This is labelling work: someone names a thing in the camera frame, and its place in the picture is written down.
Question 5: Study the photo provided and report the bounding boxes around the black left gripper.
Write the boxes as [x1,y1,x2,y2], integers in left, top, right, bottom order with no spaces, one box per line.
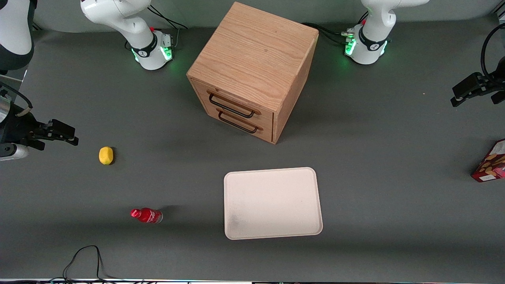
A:
[451,57,505,107]

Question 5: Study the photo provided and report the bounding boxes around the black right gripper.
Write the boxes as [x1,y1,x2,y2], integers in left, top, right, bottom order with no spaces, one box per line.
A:
[0,105,79,151]

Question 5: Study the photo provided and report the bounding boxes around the red cookie box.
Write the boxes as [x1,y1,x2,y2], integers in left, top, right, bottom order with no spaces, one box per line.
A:
[471,139,505,183]

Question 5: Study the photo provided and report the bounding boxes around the beige plastic tray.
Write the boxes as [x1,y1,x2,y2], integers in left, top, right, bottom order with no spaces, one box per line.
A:
[224,167,323,240]

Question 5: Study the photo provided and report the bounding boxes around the red cola bottle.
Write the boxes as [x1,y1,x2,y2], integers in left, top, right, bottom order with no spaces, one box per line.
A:
[131,207,163,224]

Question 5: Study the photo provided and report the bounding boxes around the wooden drawer front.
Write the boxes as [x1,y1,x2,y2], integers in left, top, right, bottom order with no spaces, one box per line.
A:
[193,92,275,143]
[189,77,275,127]

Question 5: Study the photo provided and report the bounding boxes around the wooden drawer cabinet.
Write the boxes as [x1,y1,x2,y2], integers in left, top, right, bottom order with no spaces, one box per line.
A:
[186,2,319,145]

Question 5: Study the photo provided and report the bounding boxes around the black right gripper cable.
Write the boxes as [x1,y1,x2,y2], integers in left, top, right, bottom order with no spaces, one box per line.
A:
[0,83,33,117]

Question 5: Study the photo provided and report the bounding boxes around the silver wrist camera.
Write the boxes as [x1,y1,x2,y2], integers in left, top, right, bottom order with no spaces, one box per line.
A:
[0,144,30,161]

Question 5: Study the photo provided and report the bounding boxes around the thin black looped cable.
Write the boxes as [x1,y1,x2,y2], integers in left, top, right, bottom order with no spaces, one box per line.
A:
[62,245,119,281]

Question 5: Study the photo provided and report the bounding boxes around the black right arm base cables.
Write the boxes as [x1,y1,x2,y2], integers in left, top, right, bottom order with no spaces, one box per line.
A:
[147,4,188,48]

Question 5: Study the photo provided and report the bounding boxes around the black arm base cables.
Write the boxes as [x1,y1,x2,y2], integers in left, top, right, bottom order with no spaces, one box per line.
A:
[302,22,355,45]
[147,4,188,48]

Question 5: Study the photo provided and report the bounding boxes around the black left arm base cables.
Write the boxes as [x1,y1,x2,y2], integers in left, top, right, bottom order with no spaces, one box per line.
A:
[302,22,355,45]

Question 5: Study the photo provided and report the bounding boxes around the black metal drawer handle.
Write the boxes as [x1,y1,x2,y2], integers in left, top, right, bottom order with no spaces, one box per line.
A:
[208,93,256,119]
[218,110,259,134]

